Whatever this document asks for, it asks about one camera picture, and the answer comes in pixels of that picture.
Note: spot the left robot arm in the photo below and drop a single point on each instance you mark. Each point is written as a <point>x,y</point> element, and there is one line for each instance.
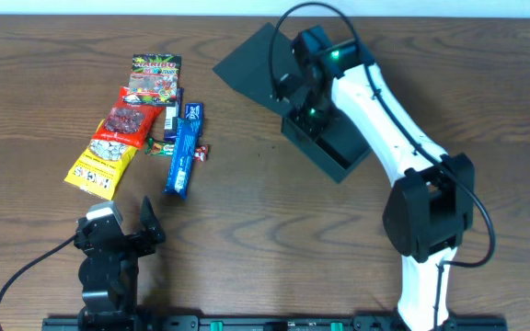
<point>110,271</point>

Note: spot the long blue cookie pack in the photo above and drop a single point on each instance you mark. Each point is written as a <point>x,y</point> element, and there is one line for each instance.
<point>182,157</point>

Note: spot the green red KitKat bar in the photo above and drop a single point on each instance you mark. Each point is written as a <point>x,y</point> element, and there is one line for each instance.
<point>160,148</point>

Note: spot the blue Eclipse mint tin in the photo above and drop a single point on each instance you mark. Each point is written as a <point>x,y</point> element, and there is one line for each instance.
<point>195,111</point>

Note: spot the Haribo candy bag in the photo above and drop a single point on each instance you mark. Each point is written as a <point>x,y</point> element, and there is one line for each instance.
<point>154,79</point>

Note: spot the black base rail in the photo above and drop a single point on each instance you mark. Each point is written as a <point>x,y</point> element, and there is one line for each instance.
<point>378,322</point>

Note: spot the red snack bag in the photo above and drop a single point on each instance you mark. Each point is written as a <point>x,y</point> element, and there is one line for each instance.
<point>129,121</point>

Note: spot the dark blue candy bar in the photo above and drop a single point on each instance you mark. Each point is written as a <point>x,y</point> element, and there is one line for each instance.
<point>172,113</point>

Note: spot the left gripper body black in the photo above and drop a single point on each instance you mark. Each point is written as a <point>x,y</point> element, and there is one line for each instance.
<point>124,240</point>

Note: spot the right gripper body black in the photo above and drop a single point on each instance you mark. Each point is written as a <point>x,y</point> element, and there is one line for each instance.
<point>305,121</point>

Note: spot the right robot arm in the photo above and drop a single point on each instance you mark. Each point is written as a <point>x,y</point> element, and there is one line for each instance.
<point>341,88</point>

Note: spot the dark green lidded box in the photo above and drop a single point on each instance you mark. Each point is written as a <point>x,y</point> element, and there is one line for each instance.
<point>254,69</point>

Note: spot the yellow snack bag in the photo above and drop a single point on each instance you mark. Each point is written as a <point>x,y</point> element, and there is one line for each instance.
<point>98,170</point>

